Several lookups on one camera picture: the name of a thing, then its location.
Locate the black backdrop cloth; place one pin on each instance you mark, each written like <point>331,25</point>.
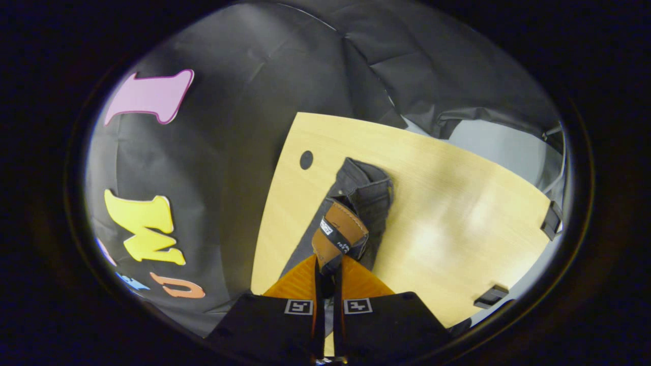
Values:
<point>244,101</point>

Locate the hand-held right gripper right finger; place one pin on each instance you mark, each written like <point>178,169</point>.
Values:
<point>338,325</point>

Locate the dark grey jeans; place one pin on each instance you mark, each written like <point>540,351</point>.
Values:
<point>366,188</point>

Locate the black table edge clamp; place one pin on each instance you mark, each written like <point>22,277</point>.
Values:
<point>491,296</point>
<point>552,219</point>

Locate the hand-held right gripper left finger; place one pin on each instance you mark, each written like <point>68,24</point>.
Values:
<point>319,325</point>

